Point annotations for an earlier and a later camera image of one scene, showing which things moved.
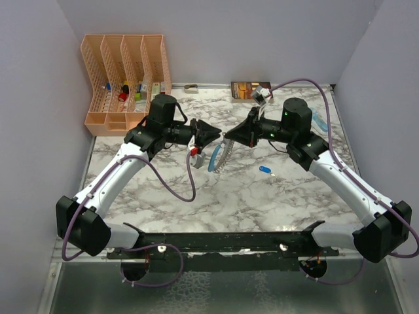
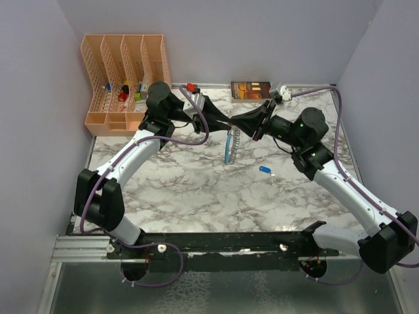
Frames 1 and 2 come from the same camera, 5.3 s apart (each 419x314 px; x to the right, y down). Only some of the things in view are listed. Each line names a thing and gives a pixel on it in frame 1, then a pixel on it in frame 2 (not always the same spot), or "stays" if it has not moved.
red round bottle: x=122 y=97 stays
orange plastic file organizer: x=126 y=72 stays
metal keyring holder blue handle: x=213 y=158 to x=228 y=148
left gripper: x=203 y=133 to x=214 y=116
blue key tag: x=264 y=169 stays
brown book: x=241 y=91 stays
